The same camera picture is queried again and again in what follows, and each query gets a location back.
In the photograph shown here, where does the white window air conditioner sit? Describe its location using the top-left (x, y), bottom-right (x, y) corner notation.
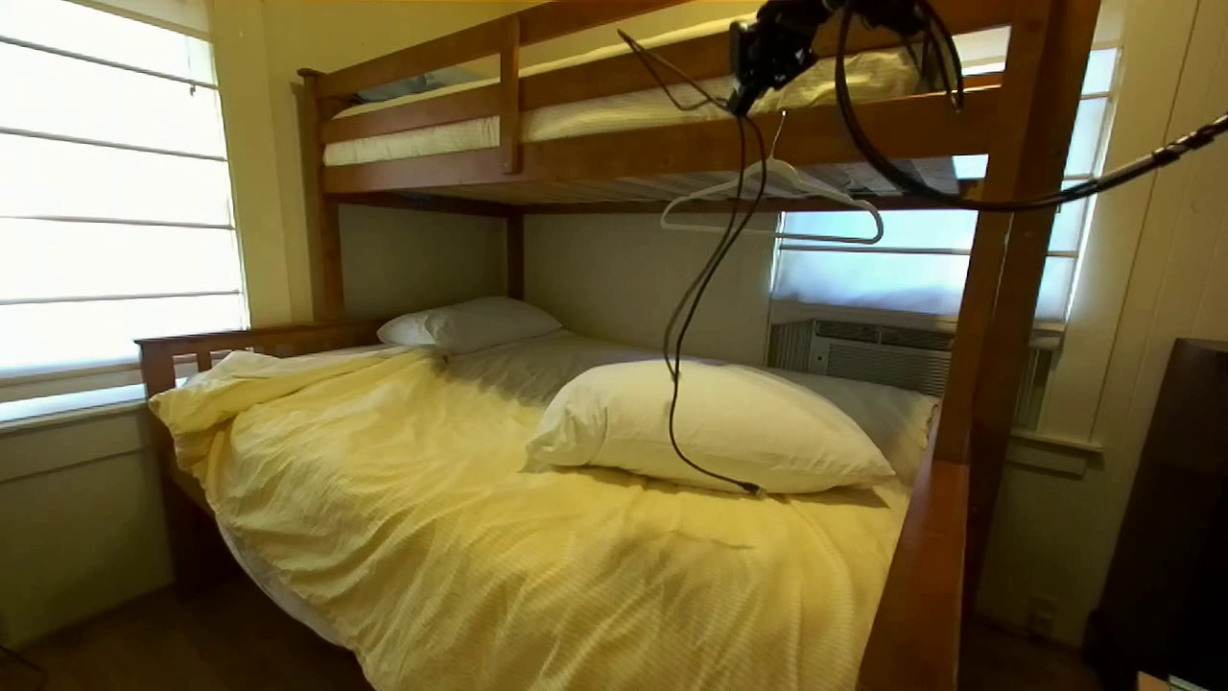
top-left (768, 314), bottom-right (1067, 435)

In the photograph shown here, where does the dark wooden furniture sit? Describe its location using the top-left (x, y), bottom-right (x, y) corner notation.
top-left (1080, 334), bottom-right (1228, 691)

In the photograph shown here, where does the large white pillow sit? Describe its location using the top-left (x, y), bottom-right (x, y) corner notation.
top-left (523, 351), bottom-right (902, 497)

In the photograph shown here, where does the white clothes hanger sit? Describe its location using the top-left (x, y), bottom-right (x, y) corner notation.
top-left (654, 153), bottom-right (890, 249)

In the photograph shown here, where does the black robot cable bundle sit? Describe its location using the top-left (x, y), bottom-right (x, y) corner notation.
top-left (832, 0), bottom-right (1228, 213)

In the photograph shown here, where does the window above air conditioner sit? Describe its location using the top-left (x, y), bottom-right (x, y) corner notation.
top-left (762, 23), bottom-right (1115, 327)

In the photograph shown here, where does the small white pillow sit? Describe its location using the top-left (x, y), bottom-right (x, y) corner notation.
top-left (373, 294), bottom-right (566, 357)

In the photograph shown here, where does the yellow blanket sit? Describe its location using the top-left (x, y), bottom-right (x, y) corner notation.
top-left (144, 340), bottom-right (913, 691)

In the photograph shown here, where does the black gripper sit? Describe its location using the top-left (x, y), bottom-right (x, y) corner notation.
top-left (725, 0), bottom-right (847, 121)

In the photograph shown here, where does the window with white blinds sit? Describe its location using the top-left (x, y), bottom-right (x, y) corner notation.
top-left (0, 0), bottom-right (257, 408)

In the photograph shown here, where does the wooden bunk bed frame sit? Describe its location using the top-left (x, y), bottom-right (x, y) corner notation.
top-left (132, 0), bottom-right (1103, 691)

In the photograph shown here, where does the thin black cable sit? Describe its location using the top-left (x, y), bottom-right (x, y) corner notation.
top-left (612, 26), bottom-right (789, 497)

